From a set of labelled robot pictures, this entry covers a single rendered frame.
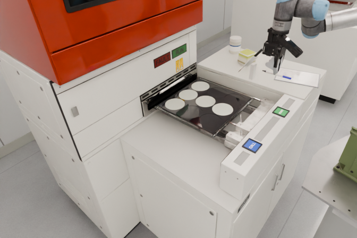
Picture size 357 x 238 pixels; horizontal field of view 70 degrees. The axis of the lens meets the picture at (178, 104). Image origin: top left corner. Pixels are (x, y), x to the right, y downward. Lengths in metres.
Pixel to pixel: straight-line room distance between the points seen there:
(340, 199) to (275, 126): 0.33
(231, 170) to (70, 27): 0.71
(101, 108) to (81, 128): 0.11
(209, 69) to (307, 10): 0.61
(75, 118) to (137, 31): 0.43
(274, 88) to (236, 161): 0.52
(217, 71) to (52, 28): 0.90
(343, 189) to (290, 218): 0.90
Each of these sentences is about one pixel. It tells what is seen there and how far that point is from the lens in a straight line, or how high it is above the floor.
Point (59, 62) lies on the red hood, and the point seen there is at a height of 1.30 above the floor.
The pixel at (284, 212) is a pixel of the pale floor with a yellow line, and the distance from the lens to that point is 2.03.
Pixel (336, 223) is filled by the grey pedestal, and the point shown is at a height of 0.57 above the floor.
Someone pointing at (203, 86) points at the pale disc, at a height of 0.90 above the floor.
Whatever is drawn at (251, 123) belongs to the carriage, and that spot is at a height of 0.88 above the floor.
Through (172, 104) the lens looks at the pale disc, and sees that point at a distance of 1.30.
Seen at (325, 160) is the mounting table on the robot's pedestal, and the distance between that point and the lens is 1.24.
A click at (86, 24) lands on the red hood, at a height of 1.39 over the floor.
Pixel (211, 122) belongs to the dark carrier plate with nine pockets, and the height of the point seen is 0.90.
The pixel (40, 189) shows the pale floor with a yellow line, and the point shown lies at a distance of 2.38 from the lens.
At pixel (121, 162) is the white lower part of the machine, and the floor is 0.66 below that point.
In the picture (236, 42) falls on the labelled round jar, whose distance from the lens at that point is 1.64.
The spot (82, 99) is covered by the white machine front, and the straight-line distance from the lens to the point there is 1.07.
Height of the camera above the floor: 1.65
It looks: 35 degrees down
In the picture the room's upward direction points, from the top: 3 degrees counter-clockwise
